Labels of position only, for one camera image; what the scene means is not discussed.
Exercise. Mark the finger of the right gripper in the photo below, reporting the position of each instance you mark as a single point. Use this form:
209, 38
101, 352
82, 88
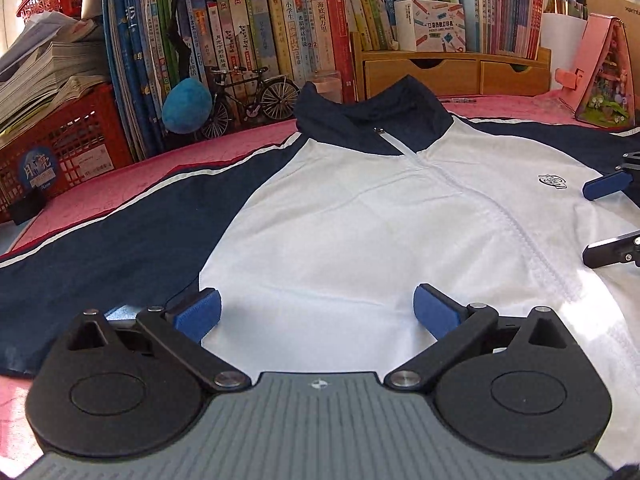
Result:
625, 177
619, 249

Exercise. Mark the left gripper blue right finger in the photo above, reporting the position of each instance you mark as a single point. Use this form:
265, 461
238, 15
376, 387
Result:
461, 333

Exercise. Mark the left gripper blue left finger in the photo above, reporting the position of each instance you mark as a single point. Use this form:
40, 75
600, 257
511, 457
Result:
179, 331

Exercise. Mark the white navy zip jacket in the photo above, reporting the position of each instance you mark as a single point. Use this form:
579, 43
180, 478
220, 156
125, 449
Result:
375, 219

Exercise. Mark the pink triangular toy house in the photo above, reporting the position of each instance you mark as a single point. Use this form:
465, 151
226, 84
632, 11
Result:
598, 88

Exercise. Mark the wooden drawer shelf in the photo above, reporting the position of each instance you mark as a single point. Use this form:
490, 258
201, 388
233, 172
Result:
451, 74

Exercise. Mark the white paper cup holder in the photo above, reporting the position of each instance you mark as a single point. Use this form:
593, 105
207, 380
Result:
561, 34

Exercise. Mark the cardboard box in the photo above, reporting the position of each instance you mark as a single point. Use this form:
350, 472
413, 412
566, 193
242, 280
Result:
628, 11

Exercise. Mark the small black box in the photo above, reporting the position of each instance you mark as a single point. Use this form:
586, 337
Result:
27, 207

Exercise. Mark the right shelf row of books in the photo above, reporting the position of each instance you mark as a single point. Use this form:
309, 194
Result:
501, 27

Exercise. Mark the red plastic crate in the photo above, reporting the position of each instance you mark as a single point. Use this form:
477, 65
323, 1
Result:
78, 142

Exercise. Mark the white colourful card box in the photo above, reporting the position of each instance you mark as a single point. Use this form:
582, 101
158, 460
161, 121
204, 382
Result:
430, 26

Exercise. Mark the miniature black bicycle model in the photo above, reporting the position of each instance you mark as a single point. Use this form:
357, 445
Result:
242, 95

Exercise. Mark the clear plastic jar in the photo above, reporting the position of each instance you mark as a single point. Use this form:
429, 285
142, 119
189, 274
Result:
328, 84

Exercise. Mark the stack of paper booklets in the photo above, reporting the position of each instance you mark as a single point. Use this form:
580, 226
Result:
55, 60

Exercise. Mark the middle row of books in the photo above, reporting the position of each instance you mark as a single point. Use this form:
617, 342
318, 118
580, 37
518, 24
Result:
295, 38

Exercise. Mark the row of blue thin books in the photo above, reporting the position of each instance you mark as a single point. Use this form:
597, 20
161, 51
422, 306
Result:
143, 68

